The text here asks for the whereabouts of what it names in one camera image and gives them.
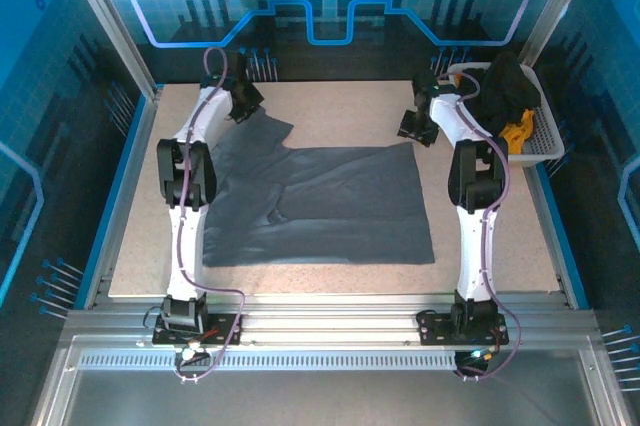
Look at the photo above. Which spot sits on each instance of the grey t-shirt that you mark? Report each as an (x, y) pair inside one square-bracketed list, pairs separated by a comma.
[(350, 206)]

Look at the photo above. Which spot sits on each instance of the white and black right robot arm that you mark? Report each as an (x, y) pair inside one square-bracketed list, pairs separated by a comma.
[(472, 246)]

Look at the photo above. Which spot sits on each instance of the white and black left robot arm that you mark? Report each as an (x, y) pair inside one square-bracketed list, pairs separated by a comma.
[(187, 236)]

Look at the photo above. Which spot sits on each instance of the yellow t-shirt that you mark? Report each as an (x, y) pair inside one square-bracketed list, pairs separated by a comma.
[(515, 136)]

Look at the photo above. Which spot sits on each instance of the black t-shirt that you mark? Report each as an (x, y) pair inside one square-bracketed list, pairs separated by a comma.
[(510, 91)]

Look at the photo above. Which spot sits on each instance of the white plastic basket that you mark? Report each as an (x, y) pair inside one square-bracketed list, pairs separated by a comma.
[(547, 136)]

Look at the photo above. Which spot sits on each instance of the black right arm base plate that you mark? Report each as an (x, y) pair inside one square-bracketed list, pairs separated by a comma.
[(435, 328)]

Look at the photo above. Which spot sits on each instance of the aluminium frame rail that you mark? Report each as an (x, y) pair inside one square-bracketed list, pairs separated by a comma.
[(325, 318)]

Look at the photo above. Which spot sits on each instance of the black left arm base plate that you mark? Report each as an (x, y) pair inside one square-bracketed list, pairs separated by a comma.
[(225, 328)]

